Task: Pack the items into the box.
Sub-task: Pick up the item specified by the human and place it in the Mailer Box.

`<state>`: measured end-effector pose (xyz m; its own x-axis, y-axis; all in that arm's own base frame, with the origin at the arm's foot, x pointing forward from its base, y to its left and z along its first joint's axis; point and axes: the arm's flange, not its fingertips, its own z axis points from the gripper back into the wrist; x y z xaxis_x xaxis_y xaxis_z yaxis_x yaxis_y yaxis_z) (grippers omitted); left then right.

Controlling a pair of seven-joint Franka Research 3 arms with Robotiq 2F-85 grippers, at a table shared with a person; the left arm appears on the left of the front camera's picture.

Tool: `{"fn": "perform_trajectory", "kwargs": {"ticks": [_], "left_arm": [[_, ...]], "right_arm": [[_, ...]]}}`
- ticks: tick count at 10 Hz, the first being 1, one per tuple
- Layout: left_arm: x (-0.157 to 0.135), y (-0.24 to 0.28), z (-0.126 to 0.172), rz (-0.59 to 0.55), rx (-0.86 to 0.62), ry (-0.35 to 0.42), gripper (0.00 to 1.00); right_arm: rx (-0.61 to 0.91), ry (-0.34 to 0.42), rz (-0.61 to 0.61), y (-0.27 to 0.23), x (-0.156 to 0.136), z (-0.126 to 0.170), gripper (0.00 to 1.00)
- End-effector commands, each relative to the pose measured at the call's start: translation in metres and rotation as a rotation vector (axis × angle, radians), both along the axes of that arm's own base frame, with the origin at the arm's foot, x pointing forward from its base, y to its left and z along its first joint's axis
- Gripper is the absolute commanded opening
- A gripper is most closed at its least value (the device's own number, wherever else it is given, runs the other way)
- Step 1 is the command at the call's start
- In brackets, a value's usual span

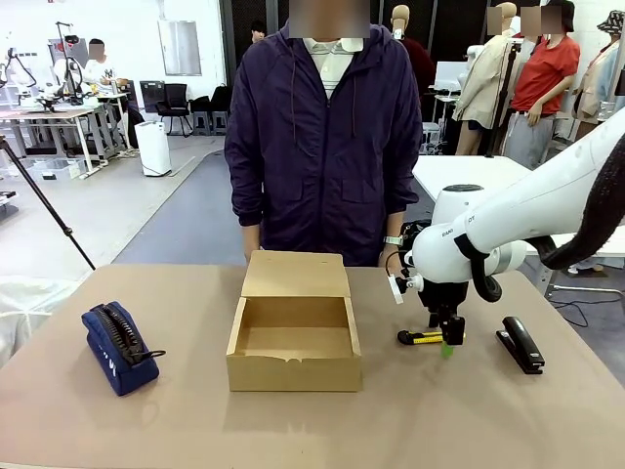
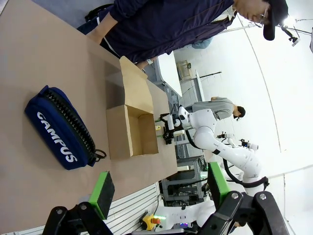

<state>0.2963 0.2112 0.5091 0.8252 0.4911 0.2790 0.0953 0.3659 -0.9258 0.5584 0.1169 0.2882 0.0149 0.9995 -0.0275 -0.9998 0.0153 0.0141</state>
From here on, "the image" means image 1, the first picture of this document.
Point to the navy zipper pencil case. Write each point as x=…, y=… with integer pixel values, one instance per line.
x=117, y=361

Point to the seated person in white shirt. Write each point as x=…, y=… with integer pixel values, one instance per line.
x=97, y=71

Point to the brown cardboard box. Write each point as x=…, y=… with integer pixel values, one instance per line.
x=293, y=337

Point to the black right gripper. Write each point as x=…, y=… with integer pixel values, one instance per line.
x=442, y=293

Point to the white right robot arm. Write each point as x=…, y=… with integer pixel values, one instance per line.
x=517, y=210

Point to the yellow black utility knife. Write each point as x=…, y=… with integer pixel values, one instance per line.
x=422, y=337

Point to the white air purifier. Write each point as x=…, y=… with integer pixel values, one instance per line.
x=152, y=146

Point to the black office chair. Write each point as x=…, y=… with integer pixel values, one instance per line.
x=173, y=105

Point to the white table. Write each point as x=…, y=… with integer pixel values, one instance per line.
x=464, y=171

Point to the background person with black hair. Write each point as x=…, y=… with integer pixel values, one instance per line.
x=257, y=30

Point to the white computer case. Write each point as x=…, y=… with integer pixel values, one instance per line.
x=429, y=139

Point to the person in purple jacket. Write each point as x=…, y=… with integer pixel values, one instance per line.
x=322, y=171

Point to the person's right hand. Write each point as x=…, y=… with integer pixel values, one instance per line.
x=251, y=242

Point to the black stand pole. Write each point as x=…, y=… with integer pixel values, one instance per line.
x=505, y=88

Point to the grey wall panel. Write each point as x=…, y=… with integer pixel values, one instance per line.
x=179, y=46

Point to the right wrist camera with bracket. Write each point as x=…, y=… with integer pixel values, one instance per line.
x=400, y=288

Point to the black stapler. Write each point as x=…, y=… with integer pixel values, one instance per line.
x=520, y=344

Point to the black tripod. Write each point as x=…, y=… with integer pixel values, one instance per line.
x=49, y=210

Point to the silver wristwatch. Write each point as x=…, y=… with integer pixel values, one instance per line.
x=393, y=240

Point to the person's left hand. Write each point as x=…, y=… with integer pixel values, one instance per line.
x=393, y=254

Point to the grey work desk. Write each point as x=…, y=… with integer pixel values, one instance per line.
x=58, y=115

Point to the mannequin in dark red top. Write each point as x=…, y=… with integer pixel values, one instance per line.
x=417, y=54

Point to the mannequin with bucket hat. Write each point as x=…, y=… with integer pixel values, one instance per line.
x=598, y=83

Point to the person's left forearm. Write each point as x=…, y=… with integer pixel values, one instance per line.
x=394, y=225

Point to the mannequin in beige jacket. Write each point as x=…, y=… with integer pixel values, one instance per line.
x=483, y=83

